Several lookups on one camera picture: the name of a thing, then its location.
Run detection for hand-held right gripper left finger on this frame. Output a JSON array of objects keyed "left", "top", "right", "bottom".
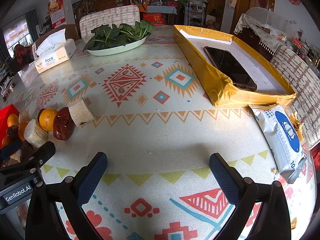
[{"left": 25, "top": 152, "right": 108, "bottom": 240}]

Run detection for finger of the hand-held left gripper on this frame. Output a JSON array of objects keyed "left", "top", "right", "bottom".
[
  {"left": 5, "top": 141, "right": 56, "bottom": 173},
  {"left": 0, "top": 139, "right": 22, "bottom": 159}
]

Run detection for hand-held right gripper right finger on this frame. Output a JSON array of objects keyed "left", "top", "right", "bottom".
[{"left": 209, "top": 153, "right": 293, "bottom": 240}]

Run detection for glossy brown date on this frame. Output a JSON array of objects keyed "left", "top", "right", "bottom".
[{"left": 20, "top": 140, "right": 35, "bottom": 162}]

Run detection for dark date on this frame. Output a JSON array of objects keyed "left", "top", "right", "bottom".
[{"left": 6, "top": 125, "right": 20, "bottom": 143}]

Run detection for red box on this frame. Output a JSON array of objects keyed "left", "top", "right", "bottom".
[{"left": 0, "top": 104, "right": 20, "bottom": 140}]

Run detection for large orange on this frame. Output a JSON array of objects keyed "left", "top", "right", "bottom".
[{"left": 39, "top": 108, "right": 59, "bottom": 132}]

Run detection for wrinkled red date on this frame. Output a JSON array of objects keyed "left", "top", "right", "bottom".
[{"left": 52, "top": 107, "right": 75, "bottom": 141}]

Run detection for toy car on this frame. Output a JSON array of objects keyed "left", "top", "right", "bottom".
[{"left": 0, "top": 74, "right": 15, "bottom": 103}]

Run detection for white blue wet wipes pack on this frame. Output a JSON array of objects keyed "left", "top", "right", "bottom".
[{"left": 249, "top": 104, "right": 307, "bottom": 184}]

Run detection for yellow brown wrapper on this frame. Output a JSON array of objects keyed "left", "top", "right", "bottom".
[{"left": 291, "top": 112, "right": 305, "bottom": 142}]

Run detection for dark red cloth bundle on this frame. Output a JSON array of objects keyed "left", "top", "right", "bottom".
[{"left": 14, "top": 44, "right": 32, "bottom": 68}]

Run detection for tissue box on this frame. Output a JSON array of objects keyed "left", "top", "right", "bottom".
[{"left": 34, "top": 28, "right": 76, "bottom": 74}]

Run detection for window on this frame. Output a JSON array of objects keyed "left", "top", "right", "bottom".
[{"left": 2, "top": 20, "right": 30, "bottom": 55}]

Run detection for black smartphone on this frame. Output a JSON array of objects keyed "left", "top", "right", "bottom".
[{"left": 204, "top": 46, "right": 258, "bottom": 92}]

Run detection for patterned cushioned chair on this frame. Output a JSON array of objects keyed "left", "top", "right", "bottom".
[
  {"left": 79, "top": 5, "right": 140, "bottom": 39},
  {"left": 270, "top": 45, "right": 320, "bottom": 148}
]

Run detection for grey curtain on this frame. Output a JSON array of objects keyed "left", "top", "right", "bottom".
[{"left": 25, "top": 10, "right": 38, "bottom": 43}]

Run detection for pale green oval plate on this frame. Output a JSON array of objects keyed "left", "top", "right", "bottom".
[{"left": 86, "top": 35, "right": 147, "bottom": 56}]

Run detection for brown covered chair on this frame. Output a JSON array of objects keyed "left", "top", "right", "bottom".
[{"left": 35, "top": 24, "right": 81, "bottom": 48}]

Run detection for yellow taped cardboard box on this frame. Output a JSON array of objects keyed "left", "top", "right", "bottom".
[{"left": 173, "top": 25, "right": 297, "bottom": 107}]

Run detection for spinach leaves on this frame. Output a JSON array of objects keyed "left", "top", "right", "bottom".
[{"left": 83, "top": 20, "right": 155, "bottom": 51}]

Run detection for lace cloth on cabinet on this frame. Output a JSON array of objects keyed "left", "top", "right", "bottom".
[{"left": 234, "top": 7, "right": 293, "bottom": 60}]

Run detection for checkered cloth table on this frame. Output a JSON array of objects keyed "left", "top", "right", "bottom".
[{"left": 146, "top": 5, "right": 178, "bottom": 15}]

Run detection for red wall calendar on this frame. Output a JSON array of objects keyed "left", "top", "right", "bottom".
[{"left": 48, "top": 0, "right": 66, "bottom": 28}]

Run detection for white wire rack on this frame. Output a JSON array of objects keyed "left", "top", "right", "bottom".
[{"left": 184, "top": 1, "right": 207, "bottom": 27}]

